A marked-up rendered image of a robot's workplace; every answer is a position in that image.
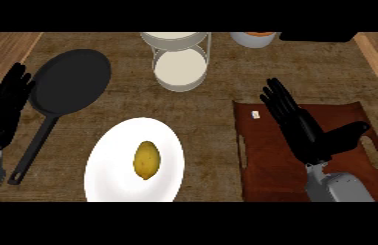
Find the grey bowl with orange contents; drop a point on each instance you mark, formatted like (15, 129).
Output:
(253, 39)

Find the black frying pan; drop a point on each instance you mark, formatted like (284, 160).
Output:
(64, 89)

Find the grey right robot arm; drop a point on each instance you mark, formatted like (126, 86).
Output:
(334, 185)

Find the small white cube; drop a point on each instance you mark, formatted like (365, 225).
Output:
(256, 114)

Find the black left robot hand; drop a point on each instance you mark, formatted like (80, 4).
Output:
(11, 102)

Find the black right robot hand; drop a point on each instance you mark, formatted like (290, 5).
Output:
(306, 129)

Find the white oval plate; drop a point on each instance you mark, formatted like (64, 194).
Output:
(119, 169)

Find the brown wooden cutting board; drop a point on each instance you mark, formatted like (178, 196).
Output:
(268, 169)

